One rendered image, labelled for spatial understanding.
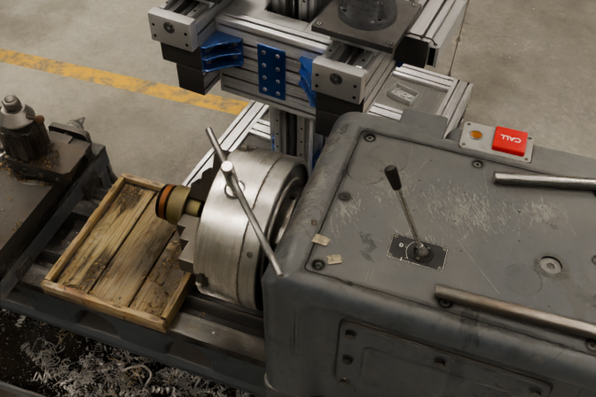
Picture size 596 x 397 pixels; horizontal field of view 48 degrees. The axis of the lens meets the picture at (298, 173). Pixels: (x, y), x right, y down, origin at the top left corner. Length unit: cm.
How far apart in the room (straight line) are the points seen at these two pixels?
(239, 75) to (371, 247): 104
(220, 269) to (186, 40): 82
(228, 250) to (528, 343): 53
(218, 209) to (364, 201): 26
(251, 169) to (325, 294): 30
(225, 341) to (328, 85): 68
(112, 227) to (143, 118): 166
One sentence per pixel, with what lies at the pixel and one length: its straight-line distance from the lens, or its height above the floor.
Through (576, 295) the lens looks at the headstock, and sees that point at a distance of 114.
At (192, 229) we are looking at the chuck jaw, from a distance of 134.
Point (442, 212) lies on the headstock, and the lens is 118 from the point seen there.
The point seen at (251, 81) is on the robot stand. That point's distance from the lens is 202.
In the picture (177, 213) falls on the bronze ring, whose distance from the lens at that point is 137.
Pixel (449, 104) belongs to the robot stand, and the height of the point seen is 23.
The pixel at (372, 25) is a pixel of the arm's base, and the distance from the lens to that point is 173.
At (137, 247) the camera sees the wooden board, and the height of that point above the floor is 88.
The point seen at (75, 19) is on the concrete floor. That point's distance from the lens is 405.
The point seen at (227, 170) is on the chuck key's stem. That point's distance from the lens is 115.
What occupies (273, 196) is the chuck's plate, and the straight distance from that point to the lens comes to 121.
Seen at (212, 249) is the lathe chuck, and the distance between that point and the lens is 123.
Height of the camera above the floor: 214
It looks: 46 degrees down
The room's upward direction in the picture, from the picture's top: 1 degrees clockwise
